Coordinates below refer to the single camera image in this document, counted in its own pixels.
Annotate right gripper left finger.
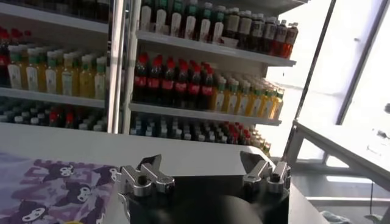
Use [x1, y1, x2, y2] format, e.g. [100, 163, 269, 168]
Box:
[117, 154, 176, 197]

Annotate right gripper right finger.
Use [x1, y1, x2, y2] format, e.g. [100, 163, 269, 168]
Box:
[239, 151, 292, 194]

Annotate purple t-shirt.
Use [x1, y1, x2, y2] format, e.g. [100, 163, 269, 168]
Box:
[0, 152, 121, 224]

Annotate yellow juice bottle green label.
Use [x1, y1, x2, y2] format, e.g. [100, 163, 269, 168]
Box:
[7, 45, 24, 91]
[261, 86, 274, 119]
[24, 47, 40, 92]
[79, 54, 94, 98]
[94, 56, 108, 100]
[225, 79, 239, 114]
[213, 77, 227, 112]
[249, 84, 263, 117]
[237, 81, 251, 116]
[44, 51, 59, 94]
[271, 88, 286, 121]
[60, 53, 77, 97]

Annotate grey white garment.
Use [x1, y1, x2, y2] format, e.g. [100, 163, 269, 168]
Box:
[321, 210, 351, 224]

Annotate grey metal shelf rack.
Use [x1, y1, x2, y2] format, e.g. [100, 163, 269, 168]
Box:
[0, 0, 124, 135]
[121, 0, 308, 153]

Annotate small cola bottle red cap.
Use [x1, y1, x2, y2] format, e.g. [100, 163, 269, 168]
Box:
[65, 111, 76, 128]
[48, 111, 60, 128]

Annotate dark slanted window bar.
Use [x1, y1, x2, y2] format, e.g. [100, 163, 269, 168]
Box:
[294, 0, 338, 121]

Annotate red drink bottle white cap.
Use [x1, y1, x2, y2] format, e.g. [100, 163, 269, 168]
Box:
[283, 22, 299, 59]

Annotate dark drink bottle blue label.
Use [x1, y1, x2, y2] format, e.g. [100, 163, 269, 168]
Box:
[263, 16, 277, 55]
[274, 19, 288, 57]
[251, 13, 265, 52]

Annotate dark drink bottle beige label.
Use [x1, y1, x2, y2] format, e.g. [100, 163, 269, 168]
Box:
[238, 10, 253, 49]
[225, 7, 241, 46]

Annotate grey window pillar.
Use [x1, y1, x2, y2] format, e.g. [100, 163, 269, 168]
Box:
[335, 0, 390, 125]

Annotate grey metal frame table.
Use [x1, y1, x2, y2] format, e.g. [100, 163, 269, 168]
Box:
[282, 120, 390, 192]

